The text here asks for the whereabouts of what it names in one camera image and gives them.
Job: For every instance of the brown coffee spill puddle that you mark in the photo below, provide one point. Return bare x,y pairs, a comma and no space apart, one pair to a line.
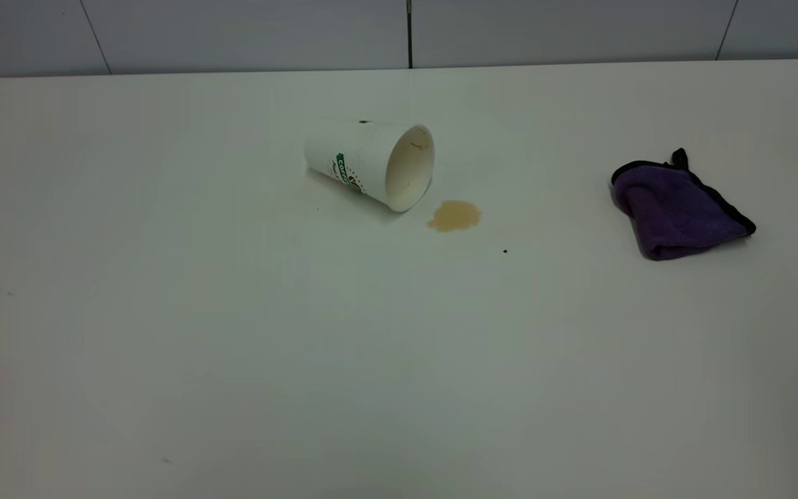
454,216

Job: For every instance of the white paper coffee cup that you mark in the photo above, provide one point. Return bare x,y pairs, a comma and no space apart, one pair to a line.
361,156

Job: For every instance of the purple microfiber cloth black edge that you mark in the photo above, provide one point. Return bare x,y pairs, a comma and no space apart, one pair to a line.
676,211

